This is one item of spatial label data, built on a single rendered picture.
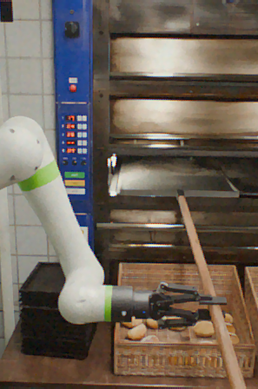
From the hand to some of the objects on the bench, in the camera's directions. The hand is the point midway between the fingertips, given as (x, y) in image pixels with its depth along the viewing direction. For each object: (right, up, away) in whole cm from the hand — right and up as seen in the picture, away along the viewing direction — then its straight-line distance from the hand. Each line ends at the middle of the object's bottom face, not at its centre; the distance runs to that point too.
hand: (212, 306), depth 124 cm
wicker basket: (0, -37, +87) cm, 95 cm away
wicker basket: (+60, -38, +86) cm, 111 cm away
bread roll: (+12, -35, +90) cm, 97 cm away
